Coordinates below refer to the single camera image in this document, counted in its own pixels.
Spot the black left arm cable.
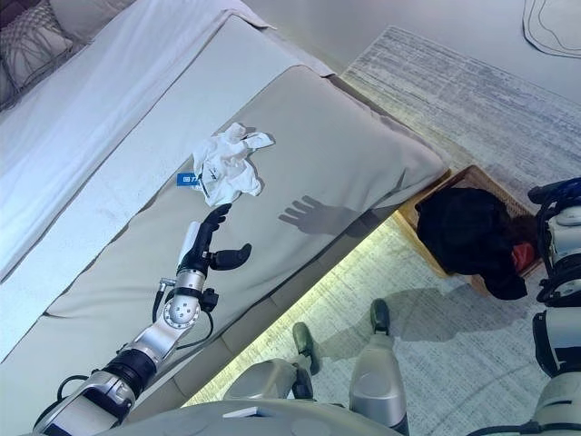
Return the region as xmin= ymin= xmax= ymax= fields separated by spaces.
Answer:
xmin=56 ymin=281 xmax=222 ymax=401

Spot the white duvet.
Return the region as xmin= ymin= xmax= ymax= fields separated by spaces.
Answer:
xmin=0 ymin=0 xmax=228 ymax=278

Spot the grey patterned cushion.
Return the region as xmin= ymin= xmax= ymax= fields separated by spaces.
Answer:
xmin=0 ymin=0 xmax=74 ymax=110

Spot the large beige pillow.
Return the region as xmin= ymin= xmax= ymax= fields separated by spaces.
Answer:
xmin=47 ymin=0 xmax=137 ymax=46

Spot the large bed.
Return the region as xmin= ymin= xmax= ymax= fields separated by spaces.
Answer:
xmin=0 ymin=63 xmax=450 ymax=410

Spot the silver left robot leg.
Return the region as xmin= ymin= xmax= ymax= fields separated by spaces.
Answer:
xmin=224 ymin=322 xmax=321 ymax=403

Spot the silver right robot leg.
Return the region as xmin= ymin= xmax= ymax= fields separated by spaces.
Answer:
xmin=347 ymin=298 xmax=409 ymax=436

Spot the brown wicker basket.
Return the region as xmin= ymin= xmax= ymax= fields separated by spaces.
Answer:
xmin=392 ymin=163 xmax=546 ymax=296

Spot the grey robot torso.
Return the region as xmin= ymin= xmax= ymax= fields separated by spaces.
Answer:
xmin=122 ymin=399 xmax=400 ymax=436

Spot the white round mat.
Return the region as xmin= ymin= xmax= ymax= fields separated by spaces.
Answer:
xmin=520 ymin=0 xmax=581 ymax=58

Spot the grey striped rug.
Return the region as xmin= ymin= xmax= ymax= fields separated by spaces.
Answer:
xmin=181 ymin=25 xmax=581 ymax=436

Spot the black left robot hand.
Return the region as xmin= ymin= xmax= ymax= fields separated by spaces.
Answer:
xmin=176 ymin=203 xmax=253 ymax=276

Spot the silver robot leg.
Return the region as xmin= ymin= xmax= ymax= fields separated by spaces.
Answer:
xmin=224 ymin=322 xmax=321 ymax=403
xmin=347 ymin=298 xmax=409 ymax=436

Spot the black garment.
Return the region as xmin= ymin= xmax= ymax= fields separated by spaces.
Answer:
xmin=415 ymin=186 xmax=530 ymax=301

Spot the white garment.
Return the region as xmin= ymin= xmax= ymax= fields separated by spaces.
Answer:
xmin=191 ymin=122 xmax=277 ymax=206

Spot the white textured blanket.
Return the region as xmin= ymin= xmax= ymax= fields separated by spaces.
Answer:
xmin=0 ymin=8 xmax=337 ymax=364

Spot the orange garment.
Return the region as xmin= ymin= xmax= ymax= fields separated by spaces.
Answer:
xmin=510 ymin=243 xmax=539 ymax=269

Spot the brown upholstered bed base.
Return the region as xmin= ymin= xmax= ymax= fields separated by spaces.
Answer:
xmin=131 ymin=170 xmax=455 ymax=410

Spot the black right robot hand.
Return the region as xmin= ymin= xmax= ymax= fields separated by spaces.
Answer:
xmin=527 ymin=177 xmax=581 ymax=210

